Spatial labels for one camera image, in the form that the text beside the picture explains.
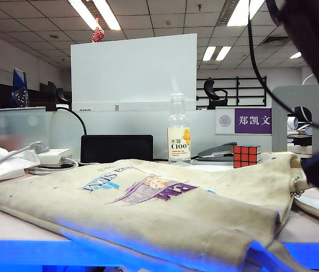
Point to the pale yellow tissue pack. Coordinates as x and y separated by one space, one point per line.
268 156

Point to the beige canvas tote bag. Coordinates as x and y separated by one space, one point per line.
148 212

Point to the fluorescent ceiling light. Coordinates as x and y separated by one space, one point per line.
102 14
210 53
244 12
295 55

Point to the clear plastic C100 bottle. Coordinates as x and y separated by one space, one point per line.
179 141

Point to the frosted desk partition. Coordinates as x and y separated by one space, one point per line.
133 122

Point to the black wall rack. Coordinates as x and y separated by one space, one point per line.
247 90

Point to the coloured Rubik's cube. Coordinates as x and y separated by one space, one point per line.
245 157

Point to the red hanging ornament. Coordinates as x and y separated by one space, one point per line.
97 35

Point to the black rectangular device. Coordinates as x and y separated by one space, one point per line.
116 147

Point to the grey metal bookend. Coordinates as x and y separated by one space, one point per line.
279 127

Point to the black office chair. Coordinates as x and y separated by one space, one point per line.
210 86

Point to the small white desk fan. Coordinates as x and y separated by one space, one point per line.
293 124

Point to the purple and white name sign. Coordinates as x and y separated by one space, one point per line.
252 120

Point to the grey flat metal plate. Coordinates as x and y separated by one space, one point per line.
213 162

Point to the grey stapler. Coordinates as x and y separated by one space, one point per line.
218 151

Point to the black background monitors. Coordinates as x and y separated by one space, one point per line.
43 93

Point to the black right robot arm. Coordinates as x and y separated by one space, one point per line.
318 42

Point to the blue crystal trophy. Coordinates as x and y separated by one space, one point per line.
20 90

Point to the white board panel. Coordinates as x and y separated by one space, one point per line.
133 71

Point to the white power strip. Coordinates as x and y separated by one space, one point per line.
54 154

